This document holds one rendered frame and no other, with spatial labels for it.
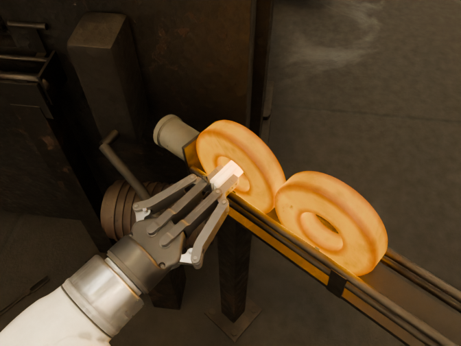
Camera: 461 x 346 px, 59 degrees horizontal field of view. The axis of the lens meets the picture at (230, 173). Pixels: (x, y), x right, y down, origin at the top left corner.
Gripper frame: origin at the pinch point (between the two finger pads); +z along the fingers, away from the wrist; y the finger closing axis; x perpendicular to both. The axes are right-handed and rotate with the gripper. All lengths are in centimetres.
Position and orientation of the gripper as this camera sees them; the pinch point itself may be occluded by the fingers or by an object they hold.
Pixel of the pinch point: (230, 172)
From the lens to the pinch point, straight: 58.8
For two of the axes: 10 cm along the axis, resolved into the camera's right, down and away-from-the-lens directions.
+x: -0.6, -5.3, -8.4
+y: 7.4, 5.4, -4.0
